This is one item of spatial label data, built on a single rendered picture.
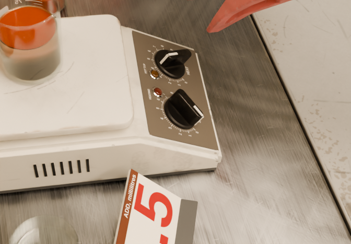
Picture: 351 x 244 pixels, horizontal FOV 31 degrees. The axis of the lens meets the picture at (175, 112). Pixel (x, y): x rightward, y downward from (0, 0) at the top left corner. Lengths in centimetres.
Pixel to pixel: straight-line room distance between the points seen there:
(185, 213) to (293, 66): 21
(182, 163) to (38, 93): 14
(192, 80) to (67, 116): 14
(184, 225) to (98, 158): 9
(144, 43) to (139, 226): 17
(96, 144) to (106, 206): 7
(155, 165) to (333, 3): 31
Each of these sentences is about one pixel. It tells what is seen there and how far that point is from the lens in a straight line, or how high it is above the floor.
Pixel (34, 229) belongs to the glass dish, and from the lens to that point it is 54.
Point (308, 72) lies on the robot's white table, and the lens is 66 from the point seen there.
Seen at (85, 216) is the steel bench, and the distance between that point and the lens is 55.
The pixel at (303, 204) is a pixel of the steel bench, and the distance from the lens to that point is 57.
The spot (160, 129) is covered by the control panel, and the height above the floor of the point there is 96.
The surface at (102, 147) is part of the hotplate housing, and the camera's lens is 50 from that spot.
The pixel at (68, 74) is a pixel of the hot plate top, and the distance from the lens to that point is 52.
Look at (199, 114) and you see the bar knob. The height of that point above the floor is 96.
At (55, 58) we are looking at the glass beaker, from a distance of 50.
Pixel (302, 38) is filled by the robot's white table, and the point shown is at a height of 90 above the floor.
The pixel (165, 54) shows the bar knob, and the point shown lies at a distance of 56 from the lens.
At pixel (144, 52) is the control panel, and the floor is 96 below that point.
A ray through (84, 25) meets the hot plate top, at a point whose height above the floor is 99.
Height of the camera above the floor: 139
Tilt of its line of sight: 54 degrees down
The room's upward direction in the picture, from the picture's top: 6 degrees clockwise
